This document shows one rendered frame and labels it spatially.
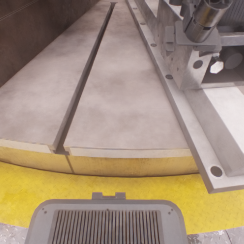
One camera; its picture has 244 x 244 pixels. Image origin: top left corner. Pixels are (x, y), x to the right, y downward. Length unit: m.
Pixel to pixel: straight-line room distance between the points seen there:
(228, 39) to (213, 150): 0.38
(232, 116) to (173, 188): 0.48
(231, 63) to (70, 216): 0.81
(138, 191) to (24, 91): 0.78
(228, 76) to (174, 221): 0.60
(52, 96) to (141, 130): 0.48
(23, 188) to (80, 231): 0.51
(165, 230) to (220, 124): 0.40
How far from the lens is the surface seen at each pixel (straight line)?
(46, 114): 0.91
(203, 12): 0.45
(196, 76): 0.76
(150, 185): 1.01
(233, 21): 0.81
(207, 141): 0.77
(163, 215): 0.70
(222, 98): 0.81
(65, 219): 0.71
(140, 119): 0.83
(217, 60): 0.78
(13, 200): 1.10
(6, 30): 1.19
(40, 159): 1.00
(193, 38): 0.50
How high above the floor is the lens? 0.93
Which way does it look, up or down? 49 degrees down
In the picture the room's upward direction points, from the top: 1 degrees clockwise
